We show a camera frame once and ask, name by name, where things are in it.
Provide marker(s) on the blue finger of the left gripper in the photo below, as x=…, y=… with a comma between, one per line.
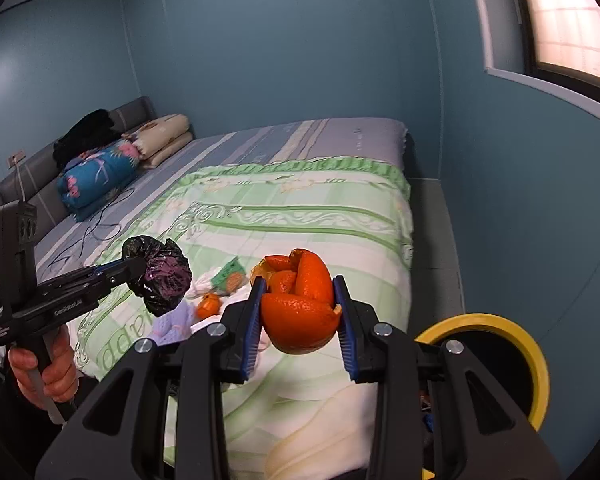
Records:
x=121, y=271

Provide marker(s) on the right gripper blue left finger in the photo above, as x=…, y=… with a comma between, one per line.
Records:
x=244, y=327

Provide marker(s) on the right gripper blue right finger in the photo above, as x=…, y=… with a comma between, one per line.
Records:
x=360, y=355

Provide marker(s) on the black plastic bag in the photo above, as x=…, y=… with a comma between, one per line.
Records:
x=167, y=275

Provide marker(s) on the large orange peel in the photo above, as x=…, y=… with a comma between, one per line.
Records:
x=298, y=309

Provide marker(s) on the yellow rimmed trash bin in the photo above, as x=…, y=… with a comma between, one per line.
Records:
x=489, y=391

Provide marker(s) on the person's left hand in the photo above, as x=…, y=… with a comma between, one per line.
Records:
x=60, y=378

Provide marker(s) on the small orange peel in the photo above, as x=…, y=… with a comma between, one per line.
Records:
x=209, y=305

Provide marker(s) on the green snack wrapper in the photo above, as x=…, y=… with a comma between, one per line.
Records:
x=231, y=277

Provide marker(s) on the striped purple bed sheet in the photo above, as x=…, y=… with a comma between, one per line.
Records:
x=71, y=243

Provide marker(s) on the white tissue wad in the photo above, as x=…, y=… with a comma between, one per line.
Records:
x=201, y=284

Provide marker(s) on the blue floral folded blanket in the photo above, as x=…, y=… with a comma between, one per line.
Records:
x=90, y=181

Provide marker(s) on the green white quilt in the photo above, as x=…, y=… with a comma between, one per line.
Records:
x=297, y=224

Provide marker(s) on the grey padded headboard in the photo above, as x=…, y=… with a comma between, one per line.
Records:
x=37, y=174

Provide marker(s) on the beige folded pillow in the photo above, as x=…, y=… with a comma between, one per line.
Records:
x=159, y=139

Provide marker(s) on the black clothing pile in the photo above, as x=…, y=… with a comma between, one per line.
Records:
x=94, y=130

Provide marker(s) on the wall power socket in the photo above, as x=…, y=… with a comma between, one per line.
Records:
x=16, y=158

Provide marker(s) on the window with white frame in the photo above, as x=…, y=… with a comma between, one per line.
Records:
x=549, y=45

